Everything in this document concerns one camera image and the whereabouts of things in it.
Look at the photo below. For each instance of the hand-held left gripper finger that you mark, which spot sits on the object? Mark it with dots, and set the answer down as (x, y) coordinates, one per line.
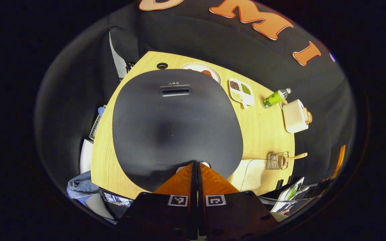
(201, 201)
(194, 201)

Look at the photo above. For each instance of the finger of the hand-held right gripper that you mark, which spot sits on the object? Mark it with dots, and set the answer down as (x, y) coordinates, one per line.
(339, 160)

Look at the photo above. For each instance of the wooden spoon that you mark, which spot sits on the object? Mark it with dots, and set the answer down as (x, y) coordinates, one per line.
(297, 156)

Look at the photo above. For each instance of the dark grey rice cooker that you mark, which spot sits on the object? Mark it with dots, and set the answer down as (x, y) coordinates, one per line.
(176, 127)

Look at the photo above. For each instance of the toast bread slice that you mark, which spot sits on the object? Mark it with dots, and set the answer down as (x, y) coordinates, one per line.
(309, 116)

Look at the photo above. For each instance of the stack of printed papers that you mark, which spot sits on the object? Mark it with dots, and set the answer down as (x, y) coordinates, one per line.
(290, 197)

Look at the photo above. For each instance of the white toaster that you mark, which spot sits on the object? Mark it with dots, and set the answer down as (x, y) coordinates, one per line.
(293, 117)

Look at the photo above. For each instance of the black tablet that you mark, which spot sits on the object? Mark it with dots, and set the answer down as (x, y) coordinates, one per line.
(116, 201)

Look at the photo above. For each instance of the green label drink bottle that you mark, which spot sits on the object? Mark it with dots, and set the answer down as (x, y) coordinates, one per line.
(273, 98)

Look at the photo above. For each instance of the white divided bean dish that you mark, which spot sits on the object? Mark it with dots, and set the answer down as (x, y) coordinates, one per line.
(245, 97)

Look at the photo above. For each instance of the blue cloth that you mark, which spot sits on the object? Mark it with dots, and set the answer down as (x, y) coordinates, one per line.
(80, 187)

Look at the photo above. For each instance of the white box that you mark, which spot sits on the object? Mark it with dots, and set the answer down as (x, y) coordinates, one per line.
(86, 157)

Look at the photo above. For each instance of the red meat piece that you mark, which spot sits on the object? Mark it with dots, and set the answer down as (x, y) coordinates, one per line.
(206, 73)

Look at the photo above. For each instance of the round white plate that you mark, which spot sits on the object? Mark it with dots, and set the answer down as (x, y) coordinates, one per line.
(196, 67)

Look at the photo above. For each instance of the black backdrop cloth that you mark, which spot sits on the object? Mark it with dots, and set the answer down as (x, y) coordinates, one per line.
(213, 36)

